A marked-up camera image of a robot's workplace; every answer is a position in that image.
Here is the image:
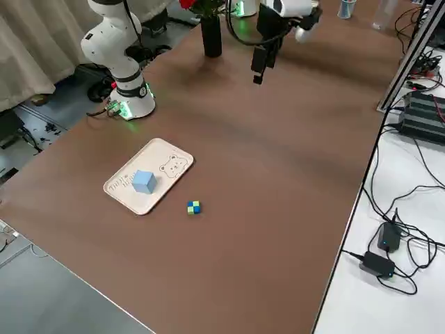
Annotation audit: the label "black finned power unit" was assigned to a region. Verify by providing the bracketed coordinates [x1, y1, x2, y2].
[397, 90, 445, 145]

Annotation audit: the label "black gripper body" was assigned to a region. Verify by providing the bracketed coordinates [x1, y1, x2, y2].
[254, 3, 292, 50]

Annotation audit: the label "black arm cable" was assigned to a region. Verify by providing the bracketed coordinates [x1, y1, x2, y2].
[225, 0, 290, 48]

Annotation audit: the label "white desk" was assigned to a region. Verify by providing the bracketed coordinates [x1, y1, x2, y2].
[311, 31, 445, 334]

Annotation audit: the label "black vase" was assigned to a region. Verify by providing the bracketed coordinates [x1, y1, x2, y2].
[200, 15, 223, 58]

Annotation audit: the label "black power adapter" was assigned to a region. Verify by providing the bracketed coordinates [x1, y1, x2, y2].
[377, 221, 404, 254]
[359, 251, 397, 279]

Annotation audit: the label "blue foam block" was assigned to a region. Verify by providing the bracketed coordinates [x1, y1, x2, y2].
[131, 169, 157, 195]

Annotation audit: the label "aluminium camera post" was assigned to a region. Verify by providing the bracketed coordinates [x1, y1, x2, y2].
[376, 0, 445, 113]

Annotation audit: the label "black adapter cord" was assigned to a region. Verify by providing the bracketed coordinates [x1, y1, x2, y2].
[341, 248, 366, 261]
[361, 132, 445, 230]
[380, 236, 439, 296]

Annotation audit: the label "black base cable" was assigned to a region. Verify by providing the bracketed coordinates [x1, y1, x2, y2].
[86, 103, 118, 118]

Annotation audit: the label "beige curtain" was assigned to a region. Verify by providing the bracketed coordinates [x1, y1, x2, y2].
[0, 0, 115, 113]

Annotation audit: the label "red roses bouquet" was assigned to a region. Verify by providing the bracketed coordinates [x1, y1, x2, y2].
[179, 0, 227, 19]

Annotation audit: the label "cream tray with bear print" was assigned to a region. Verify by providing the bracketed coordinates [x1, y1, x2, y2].
[103, 138, 195, 216]

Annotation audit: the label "grey side table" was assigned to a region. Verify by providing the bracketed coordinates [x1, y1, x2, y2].
[0, 218, 156, 334]

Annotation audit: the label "red black clip leads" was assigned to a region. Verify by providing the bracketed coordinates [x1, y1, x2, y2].
[405, 48, 445, 92]

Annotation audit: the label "blue pen cup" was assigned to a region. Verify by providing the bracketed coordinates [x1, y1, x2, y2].
[339, 0, 357, 20]

